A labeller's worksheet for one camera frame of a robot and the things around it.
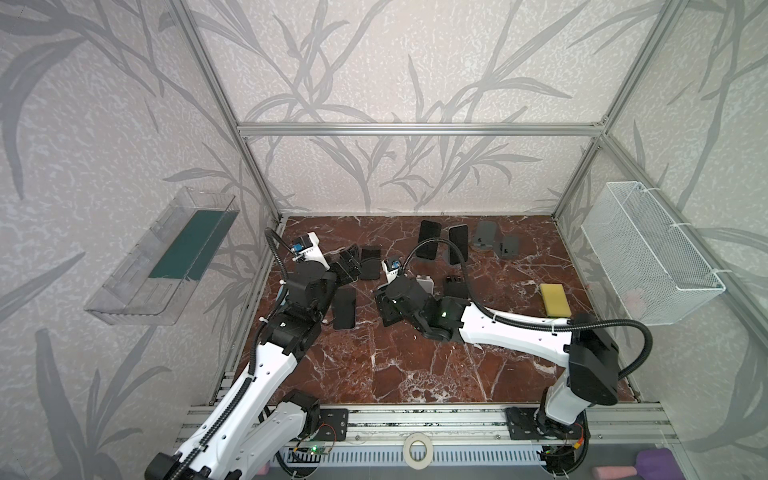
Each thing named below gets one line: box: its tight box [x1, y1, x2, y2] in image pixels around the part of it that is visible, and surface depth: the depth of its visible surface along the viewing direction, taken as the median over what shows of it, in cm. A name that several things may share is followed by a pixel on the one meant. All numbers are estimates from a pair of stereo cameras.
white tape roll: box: [403, 432, 433, 470], surface depth 72 cm
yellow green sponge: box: [540, 283, 571, 317], surface depth 98 cm
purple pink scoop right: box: [592, 448, 686, 480], surface depth 68 cm
